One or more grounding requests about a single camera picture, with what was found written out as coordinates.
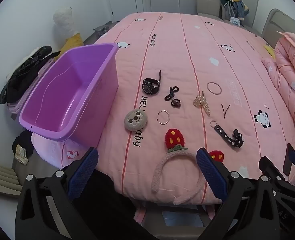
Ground silver bangle ring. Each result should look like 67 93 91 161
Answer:
207 81 222 96
157 110 170 125

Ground beige sofa cushion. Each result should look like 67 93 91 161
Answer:
194 0 223 18

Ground purple plastic basin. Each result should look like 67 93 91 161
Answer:
19 43 119 148

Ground black puffer jacket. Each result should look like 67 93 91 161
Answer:
0 46 61 104

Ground black figure-eight hair tie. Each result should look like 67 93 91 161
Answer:
164 86 178 101

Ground lavender storage box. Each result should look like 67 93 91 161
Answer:
6 62 53 116

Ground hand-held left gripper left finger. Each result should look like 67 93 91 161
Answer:
15 147 99 240

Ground pink quilt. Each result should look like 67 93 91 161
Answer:
262 31 295 140

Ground pink strawberry plush headband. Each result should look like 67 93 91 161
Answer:
151 128 225 205

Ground pearl hair claw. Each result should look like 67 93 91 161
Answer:
193 90 211 117

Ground beige pleated curtain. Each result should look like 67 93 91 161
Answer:
0 159 22 196

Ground pink printed bedsheet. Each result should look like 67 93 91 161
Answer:
31 12 295 203

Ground black wristwatch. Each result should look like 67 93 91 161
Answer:
142 70 162 96

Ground crumpled beige bag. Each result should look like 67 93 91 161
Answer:
15 144 30 166

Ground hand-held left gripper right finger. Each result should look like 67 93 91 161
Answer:
196 147 279 240

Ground white cloth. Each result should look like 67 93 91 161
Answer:
25 49 42 59

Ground grey bed frame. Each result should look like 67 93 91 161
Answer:
134 200 221 235

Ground sloth plush brooch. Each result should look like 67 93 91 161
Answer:
124 108 148 131

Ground yellow star pillow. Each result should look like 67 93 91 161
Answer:
264 45 275 60

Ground pile of clothes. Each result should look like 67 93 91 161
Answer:
217 0 250 22

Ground dark clothes on floor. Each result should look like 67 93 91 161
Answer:
12 130 35 155

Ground black studded strap keychain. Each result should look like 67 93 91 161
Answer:
210 120 245 149

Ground white and yellow alpaca plush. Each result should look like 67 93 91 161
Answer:
53 7 84 57

